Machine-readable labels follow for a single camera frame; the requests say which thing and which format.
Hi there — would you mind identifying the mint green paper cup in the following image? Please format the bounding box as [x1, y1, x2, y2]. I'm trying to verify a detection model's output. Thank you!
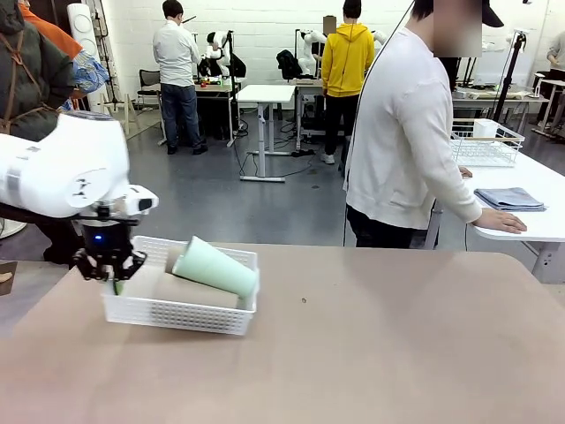
[171, 235, 260, 298]

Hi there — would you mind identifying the white side table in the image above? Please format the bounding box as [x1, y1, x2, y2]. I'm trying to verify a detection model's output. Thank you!
[441, 149, 565, 284]

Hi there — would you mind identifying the person in beige top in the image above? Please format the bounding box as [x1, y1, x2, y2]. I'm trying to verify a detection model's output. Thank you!
[531, 34, 565, 133]

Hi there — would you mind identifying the mannequin in orange garment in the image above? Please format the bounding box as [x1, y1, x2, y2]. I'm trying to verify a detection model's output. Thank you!
[19, 2, 85, 58]

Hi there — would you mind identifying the long wood-top workbench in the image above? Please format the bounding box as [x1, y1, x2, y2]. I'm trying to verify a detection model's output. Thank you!
[293, 78, 354, 151]

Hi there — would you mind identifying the person in yellow hoodie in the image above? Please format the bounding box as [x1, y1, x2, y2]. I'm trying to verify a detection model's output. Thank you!
[320, 0, 376, 165]

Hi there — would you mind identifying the wood-top desk with black frame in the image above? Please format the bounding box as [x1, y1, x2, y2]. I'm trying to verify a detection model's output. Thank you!
[193, 77, 247, 148]

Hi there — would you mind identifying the white tower fan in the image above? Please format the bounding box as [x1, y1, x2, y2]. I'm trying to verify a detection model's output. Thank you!
[66, 3, 111, 117]

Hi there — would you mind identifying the person's right hand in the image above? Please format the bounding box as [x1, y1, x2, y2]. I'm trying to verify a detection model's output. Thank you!
[478, 207, 529, 235]

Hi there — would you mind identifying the white wire dish rack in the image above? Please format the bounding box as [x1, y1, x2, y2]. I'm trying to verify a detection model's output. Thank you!
[449, 117, 525, 169]

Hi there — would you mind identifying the person in white cardigan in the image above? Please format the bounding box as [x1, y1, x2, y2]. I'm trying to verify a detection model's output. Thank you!
[343, 0, 507, 248]

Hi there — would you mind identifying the black tripod stand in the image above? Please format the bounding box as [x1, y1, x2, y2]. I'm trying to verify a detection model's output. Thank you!
[492, 28, 539, 125]

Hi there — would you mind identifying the white perforated plastic basket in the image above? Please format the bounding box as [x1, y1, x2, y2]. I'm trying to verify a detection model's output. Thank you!
[101, 235, 260, 337]

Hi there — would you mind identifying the blue grey towel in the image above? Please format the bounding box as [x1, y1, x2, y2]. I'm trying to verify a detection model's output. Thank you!
[474, 186, 548, 213]

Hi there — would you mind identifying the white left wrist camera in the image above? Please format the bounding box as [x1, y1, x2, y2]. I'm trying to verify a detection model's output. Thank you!
[125, 185, 159, 213]

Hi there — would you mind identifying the white round floor base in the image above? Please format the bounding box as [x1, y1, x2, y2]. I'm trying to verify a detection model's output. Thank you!
[0, 218, 28, 240]

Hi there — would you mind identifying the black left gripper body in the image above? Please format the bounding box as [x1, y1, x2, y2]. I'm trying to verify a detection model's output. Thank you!
[82, 222, 133, 262]

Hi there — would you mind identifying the small wooden step stool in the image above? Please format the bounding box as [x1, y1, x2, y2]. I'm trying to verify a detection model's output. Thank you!
[97, 91, 141, 133]

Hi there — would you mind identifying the brown flat object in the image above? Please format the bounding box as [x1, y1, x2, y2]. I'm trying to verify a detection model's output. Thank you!
[0, 261, 19, 297]

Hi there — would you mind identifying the black chair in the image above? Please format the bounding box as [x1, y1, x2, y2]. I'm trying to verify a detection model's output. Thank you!
[136, 69, 161, 110]

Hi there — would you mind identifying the white height-adjustable desk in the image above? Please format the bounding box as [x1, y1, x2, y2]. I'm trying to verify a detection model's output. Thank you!
[237, 83, 296, 183]

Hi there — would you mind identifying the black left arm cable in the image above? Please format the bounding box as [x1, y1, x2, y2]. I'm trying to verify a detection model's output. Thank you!
[0, 202, 49, 224]

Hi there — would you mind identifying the blue patterned shirt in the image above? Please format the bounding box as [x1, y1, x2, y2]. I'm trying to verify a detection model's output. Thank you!
[56, 50, 110, 111]

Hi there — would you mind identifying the person's right forearm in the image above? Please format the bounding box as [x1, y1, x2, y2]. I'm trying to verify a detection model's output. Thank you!
[434, 167, 485, 231]

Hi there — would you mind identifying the figure in dark green jacket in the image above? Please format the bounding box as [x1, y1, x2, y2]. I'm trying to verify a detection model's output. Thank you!
[0, 0, 89, 269]

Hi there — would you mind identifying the white container in rack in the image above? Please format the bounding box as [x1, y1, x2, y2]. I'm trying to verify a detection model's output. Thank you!
[472, 118, 500, 139]

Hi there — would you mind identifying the man in white shirt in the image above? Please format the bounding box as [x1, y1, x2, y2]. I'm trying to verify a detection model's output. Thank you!
[152, 0, 208, 155]

